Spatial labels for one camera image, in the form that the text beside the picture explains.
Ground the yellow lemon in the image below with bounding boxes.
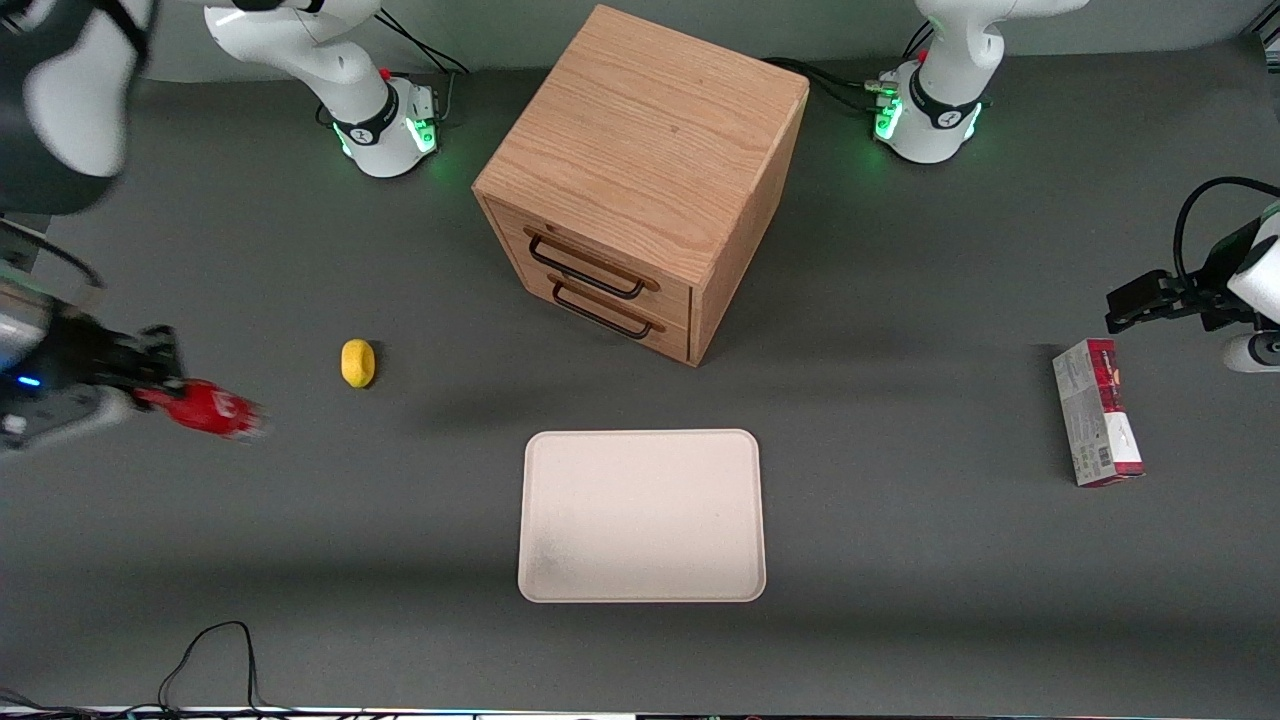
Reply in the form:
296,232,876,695
340,338,378,390

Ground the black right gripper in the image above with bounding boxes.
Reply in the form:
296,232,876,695
0,300,187,399

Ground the red tartan cardboard box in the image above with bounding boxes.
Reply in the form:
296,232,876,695
1051,338,1147,489

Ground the black cable at table edge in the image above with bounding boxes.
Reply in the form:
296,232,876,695
0,620,331,719

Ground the black metal drawer handle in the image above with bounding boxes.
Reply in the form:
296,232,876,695
526,233,648,301
550,281,655,341

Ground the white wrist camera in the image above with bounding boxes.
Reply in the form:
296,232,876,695
0,386,139,453
1220,333,1280,374

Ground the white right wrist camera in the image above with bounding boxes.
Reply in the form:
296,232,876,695
0,386,139,453

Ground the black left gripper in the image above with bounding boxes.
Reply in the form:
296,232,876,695
1105,218,1263,336

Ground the red coke bottle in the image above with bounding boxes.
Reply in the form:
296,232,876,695
134,377,271,443

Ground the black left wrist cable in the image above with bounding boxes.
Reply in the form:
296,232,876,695
1174,176,1280,293

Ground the black arm base cable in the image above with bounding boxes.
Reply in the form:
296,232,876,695
380,10,475,79
763,56,885,113

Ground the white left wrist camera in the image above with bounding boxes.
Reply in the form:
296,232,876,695
1220,333,1280,374

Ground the beige rectangular tray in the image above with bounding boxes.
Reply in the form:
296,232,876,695
517,429,768,605

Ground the black left arm base cable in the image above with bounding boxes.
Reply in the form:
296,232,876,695
763,56,885,113

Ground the black right arm base cable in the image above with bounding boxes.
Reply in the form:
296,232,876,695
380,10,475,79

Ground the wooden drawer cabinet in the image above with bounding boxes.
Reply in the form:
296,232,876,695
471,4,812,369

